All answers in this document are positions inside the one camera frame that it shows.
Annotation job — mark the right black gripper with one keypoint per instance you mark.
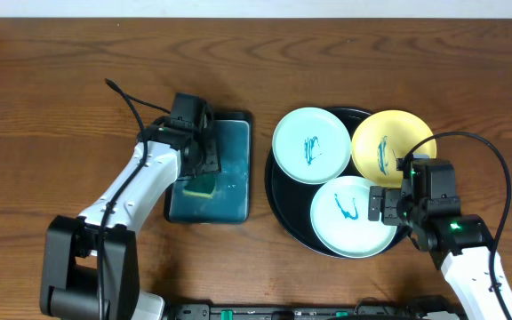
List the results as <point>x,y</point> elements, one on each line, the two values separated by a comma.
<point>391,198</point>

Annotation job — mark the yellow plate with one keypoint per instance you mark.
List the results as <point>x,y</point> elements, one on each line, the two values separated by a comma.
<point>381,139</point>

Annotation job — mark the green yellow sponge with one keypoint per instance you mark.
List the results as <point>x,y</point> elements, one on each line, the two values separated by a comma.
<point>201,186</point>

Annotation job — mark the mint plate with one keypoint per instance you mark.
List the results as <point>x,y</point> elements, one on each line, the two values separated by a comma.
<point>339,217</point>
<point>311,145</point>

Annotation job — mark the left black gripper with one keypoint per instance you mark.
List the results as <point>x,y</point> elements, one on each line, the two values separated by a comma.
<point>212,156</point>

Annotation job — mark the rectangular tray with soapy water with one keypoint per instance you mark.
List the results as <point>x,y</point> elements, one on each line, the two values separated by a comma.
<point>230,203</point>

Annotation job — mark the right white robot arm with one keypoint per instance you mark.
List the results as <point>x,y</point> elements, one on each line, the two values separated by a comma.
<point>460,246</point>

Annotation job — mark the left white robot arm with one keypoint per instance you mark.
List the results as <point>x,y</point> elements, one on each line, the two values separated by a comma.
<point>91,268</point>

